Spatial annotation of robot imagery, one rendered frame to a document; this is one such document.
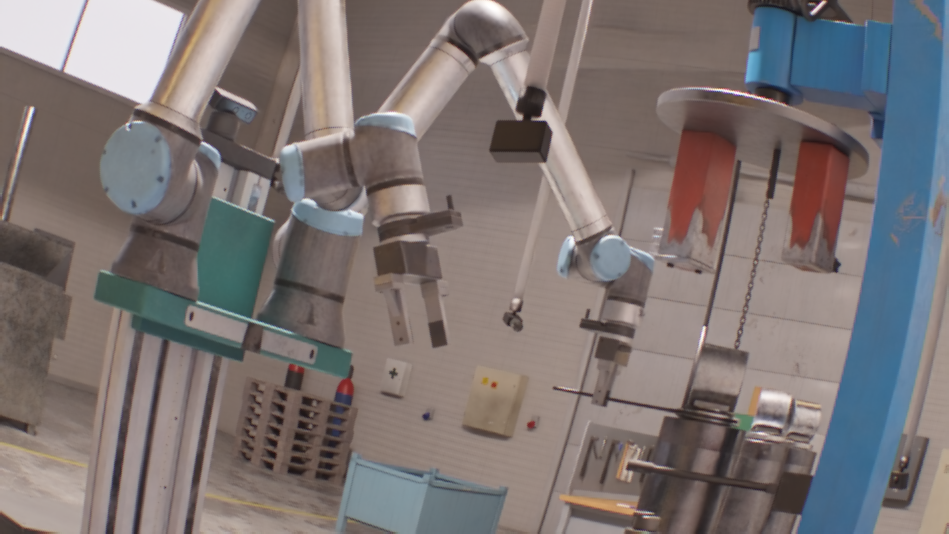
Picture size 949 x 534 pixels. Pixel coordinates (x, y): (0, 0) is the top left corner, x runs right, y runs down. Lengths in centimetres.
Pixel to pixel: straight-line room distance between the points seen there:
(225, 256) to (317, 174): 59
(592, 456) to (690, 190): 628
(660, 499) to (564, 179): 74
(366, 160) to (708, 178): 123
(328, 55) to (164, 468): 97
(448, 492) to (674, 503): 818
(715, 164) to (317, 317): 104
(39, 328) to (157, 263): 827
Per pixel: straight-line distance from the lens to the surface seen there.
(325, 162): 216
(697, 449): 298
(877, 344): 283
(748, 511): 436
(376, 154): 215
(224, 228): 270
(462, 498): 1130
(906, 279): 283
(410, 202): 213
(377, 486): 1112
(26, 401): 1067
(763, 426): 441
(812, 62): 312
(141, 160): 222
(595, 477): 950
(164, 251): 238
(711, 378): 302
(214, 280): 270
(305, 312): 273
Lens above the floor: 140
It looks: 6 degrees up
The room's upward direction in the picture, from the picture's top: 14 degrees clockwise
